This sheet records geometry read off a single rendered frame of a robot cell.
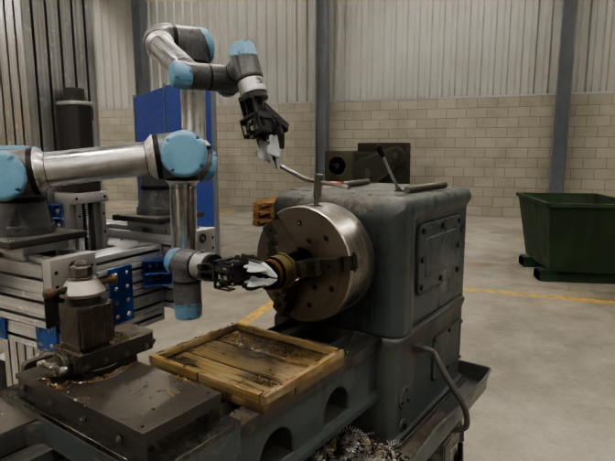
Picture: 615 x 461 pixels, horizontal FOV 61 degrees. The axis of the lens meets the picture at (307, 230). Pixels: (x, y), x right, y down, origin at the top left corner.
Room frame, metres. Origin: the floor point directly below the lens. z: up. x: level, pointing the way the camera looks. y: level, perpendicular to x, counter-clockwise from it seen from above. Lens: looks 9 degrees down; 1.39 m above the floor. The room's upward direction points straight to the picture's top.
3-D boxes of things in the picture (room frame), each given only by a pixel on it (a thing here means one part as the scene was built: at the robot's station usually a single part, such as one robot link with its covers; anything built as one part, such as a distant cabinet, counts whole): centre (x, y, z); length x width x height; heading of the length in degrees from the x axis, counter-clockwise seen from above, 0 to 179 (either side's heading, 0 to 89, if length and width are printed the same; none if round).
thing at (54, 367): (0.96, 0.40, 0.99); 0.20 x 0.10 x 0.05; 144
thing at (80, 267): (0.94, 0.42, 1.17); 0.04 x 0.04 x 0.03
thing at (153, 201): (1.83, 0.53, 1.21); 0.15 x 0.15 x 0.10
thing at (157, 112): (8.02, 2.14, 1.18); 4.12 x 0.80 x 2.35; 30
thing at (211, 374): (1.19, 0.14, 0.89); 0.36 x 0.30 x 0.04; 54
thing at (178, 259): (1.38, 0.33, 1.08); 0.11 x 0.08 x 0.09; 53
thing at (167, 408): (0.90, 0.37, 0.95); 0.43 x 0.17 x 0.05; 54
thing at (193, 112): (1.90, 0.41, 1.54); 0.15 x 0.12 x 0.55; 122
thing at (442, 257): (1.74, -0.23, 1.06); 0.59 x 0.48 x 0.39; 144
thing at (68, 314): (0.94, 0.41, 1.07); 0.07 x 0.07 x 0.10; 54
